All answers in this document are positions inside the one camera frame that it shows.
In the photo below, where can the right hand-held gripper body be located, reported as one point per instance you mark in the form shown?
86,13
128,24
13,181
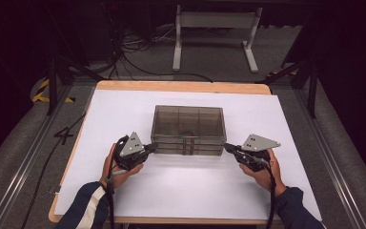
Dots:
255,149

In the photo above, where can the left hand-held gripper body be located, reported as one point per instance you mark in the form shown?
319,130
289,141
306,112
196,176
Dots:
132,149

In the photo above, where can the smoky transparent plastic drawer box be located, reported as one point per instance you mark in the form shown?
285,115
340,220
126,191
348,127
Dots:
189,127

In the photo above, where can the person's right hand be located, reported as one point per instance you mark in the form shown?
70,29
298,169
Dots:
263,178

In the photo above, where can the person's left hand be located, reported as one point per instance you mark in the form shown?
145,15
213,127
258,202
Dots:
120,178

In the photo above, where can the white table cover sheet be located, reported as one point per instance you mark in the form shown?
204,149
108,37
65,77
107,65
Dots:
184,191

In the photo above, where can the black metal stand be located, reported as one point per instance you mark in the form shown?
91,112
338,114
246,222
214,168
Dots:
312,92
52,86

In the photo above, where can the aluminium floor rail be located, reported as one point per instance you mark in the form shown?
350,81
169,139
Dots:
330,152
35,146

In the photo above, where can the white metal table frame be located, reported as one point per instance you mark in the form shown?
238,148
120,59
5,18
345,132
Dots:
216,19

